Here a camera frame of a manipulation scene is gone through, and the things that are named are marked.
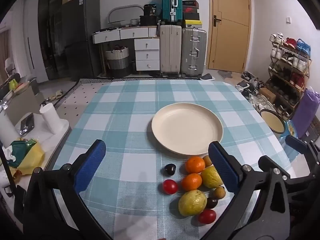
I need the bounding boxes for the silver hard suitcase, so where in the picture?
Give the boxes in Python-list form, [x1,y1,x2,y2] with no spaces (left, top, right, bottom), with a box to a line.
[180,28,207,78]

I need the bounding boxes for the yellow black shoe box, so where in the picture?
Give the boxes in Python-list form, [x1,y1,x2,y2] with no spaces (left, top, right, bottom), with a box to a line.
[184,19,202,28]

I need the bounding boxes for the beige hard suitcase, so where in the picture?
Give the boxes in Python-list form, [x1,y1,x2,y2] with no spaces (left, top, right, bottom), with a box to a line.
[159,24,182,76]

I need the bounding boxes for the red tomato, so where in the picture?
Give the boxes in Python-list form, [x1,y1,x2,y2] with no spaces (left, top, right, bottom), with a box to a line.
[162,179,179,195]
[198,209,217,225]

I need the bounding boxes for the white side table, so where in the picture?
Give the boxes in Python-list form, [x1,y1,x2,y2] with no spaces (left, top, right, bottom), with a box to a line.
[0,112,71,205]

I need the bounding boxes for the small cardboard box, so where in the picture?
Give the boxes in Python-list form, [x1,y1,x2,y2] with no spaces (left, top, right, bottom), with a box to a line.
[259,87,276,103]

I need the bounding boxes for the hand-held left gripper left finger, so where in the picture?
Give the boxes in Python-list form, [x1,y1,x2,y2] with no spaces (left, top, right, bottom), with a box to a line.
[24,139,113,240]

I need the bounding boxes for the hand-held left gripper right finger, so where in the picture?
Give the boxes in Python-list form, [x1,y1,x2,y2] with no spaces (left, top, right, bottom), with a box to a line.
[200,141,292,240]

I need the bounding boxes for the dark rimmed round dish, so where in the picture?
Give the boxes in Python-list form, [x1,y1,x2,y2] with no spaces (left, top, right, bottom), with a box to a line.
[260,109,286,133]

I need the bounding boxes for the silver foil bag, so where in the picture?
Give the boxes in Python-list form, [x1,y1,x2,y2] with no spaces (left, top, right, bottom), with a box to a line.
[20,114,35,136]

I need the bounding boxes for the blue snack packet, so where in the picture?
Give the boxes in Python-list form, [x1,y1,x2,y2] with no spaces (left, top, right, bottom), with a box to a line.
[280,120,299,140]

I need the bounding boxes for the purple plastic bag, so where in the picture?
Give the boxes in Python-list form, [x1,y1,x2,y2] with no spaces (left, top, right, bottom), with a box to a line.
[291,87,320,139]

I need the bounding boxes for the wooden shoe rack with shoes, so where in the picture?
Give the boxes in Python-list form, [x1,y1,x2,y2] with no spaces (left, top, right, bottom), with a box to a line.
[267,32,312,121]

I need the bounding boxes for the teal hard suitcase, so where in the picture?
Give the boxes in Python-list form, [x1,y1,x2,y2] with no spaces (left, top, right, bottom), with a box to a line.
[161,0,183,22]

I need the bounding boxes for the black refrigerator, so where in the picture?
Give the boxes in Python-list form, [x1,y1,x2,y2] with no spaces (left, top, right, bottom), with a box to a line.
[37,0,101,81]

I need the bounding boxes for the dotted rug with striped edge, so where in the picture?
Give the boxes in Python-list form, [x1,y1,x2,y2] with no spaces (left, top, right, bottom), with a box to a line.
[54,78,115,122]

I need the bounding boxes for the yellow green lemon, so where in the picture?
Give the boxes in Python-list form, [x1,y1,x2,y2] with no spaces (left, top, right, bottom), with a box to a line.
[201,165,224,189]
[178,190,208,217]

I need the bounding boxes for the orange tangerine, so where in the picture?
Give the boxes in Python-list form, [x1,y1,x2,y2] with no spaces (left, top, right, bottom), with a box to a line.
[181,173,203,191]
[185,156,206,174]

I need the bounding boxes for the green packet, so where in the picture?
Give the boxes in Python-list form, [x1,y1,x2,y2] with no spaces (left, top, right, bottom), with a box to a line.
[9,140,37,168]

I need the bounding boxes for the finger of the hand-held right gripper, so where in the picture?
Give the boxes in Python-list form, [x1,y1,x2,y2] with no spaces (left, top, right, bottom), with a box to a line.
[285,135,320,167]

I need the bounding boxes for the teal checked tablecloth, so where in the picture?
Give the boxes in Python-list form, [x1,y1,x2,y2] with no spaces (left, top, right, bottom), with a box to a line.
[44,80,312,240]

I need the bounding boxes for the dark plum right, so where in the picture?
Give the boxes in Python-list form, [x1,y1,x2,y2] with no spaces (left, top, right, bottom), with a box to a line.
[206,197,219,209]

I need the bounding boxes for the pile of shoes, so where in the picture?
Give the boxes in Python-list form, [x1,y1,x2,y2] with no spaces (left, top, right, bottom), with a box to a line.
[235,71,275,110]

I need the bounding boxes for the white rounded mirror frame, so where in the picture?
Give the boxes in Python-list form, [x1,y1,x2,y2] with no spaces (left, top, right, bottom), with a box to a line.
[108,4,145,25]

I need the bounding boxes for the black red shoe box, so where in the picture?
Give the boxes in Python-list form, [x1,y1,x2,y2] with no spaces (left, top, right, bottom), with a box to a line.
[182,0,200,13]

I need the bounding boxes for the tan slippers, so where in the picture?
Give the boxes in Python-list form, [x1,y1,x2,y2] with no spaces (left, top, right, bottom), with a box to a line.
[46,90,65,102]

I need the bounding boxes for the black printed box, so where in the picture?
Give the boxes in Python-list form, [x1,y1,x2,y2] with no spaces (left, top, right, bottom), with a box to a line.
[143,4,157,17]

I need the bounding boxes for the white paper towel roll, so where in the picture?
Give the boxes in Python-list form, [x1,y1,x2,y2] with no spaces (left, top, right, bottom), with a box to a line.
[39,103,63,134]

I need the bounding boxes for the cream round plate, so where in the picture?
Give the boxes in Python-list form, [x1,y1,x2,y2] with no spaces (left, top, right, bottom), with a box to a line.
[151,103,224,155]

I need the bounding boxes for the woven laundry basket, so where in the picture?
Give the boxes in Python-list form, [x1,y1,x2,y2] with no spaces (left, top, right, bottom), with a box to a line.
[105,45,130,78]

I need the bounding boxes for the yellow plastic bag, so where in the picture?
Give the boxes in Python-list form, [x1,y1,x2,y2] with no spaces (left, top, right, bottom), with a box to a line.
[16,139,45,176]

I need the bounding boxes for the white dressing table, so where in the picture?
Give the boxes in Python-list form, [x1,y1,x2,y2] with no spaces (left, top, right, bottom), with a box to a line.
[92,26,160,44]

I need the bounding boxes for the wooden door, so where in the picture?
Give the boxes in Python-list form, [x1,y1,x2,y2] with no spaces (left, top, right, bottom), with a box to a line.
[208,0,251,73]

